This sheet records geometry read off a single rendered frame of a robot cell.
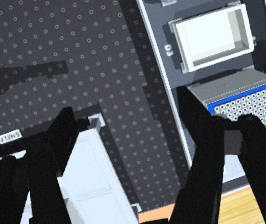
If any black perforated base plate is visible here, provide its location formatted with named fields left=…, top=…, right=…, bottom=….
left=0, top=0, right=190, bottom=214

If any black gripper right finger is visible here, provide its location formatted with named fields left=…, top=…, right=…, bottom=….
left=168, top=86, right=266, bottom=224

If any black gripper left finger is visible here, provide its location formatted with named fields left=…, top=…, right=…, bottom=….
left=0, top=106, right=79, bottom=224

